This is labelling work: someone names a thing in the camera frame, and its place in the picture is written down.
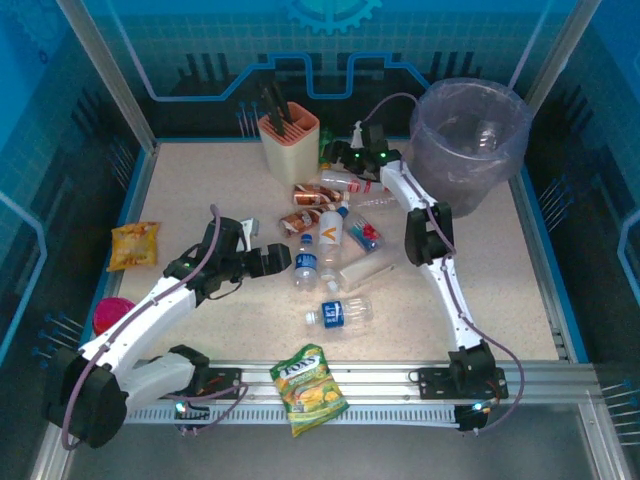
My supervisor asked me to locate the clear bottle with red cap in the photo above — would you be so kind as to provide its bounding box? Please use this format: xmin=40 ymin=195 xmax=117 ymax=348
xmin=319 ymin=169 xmax=392 ymax=197

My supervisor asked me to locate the clear bottle with blue label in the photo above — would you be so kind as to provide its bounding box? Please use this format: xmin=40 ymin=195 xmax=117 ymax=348
xmin=304 ymin=296 xmax=375 ymax=330
xmin=292 ymin=233 xmax=321 ymax=292

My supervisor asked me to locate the white bottle with orange mark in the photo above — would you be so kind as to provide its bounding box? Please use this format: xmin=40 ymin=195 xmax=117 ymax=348
xmin=317 ymin=211 xmax=347 ymax=292

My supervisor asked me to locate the translucent purple trash bin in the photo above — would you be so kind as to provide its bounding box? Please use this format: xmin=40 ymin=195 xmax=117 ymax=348
xmin=407 ymin=77 xmax=535 ymax=220

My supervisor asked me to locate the clear plastic bottle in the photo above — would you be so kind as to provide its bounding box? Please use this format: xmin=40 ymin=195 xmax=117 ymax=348
xmin=348 ymin=194 xmax=402 ymax=211

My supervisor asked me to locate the clear case with toothbrushes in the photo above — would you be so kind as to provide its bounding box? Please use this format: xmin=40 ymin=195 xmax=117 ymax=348
xmin=343 ymin=212 xmax=387 ymax=254

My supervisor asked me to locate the cream and orange knife block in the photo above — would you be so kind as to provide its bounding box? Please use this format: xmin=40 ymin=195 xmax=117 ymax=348
xmin=257 ymin=101 xmax=321 ymax=194

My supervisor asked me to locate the yellow snack bag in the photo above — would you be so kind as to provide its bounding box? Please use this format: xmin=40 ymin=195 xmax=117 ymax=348
xmin=107 ymin=221 xmax=161 ymax=273

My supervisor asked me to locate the pink round lid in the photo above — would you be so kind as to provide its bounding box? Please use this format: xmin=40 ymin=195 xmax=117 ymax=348
xmin=93 ymin=296 xmax=137 ymax=336

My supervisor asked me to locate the green candy bag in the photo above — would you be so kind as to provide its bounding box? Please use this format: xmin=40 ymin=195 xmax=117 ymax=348
xmin=269 ymin=343 xmax=350 ymax=438

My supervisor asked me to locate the black connector block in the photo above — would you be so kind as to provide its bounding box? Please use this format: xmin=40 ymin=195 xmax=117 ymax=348
xmin=172 ymin=399 xmax=211 ymax=437
xmin=454 ymin=402 xmax=496 ymax=435

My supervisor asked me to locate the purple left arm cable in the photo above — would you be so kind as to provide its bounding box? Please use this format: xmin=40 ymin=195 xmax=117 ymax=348
xmin=59 ymin=203 xmax=221 ymax=451

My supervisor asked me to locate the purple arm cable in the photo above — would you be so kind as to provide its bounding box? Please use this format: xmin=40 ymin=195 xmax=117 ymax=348
xmin=363 ymin=92 xmax=526 ymax=435
xmin=59 ymin=203 xmax=221 ymax=451

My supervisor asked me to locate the black handled knife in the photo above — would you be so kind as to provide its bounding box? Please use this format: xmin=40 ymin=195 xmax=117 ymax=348
xmin=258 ymin=85 xmax=287 ymax=137
xmin=269 ymin=79 xmax=296 ymax=125

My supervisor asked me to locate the aluminium mounting rail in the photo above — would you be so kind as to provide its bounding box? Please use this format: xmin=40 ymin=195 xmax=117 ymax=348
xmin=134 ymin=358 xmax=601 ymax=409

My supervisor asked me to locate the white slotted cable duct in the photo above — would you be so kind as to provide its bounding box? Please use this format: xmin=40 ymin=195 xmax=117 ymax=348
xmin=124 ymin=404 xmax=461 ymax=427

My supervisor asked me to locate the aluminium frame post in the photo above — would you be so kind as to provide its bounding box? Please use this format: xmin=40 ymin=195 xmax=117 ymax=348
xmin=522 ymin=0 xmax=601 ymax=109
xmin=55 ymin=0 xmax=160 ymax=154

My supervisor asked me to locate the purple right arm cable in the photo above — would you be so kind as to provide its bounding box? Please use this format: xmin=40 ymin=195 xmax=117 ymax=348
xmin=363 ymin=92 xmax=526 ymax=435

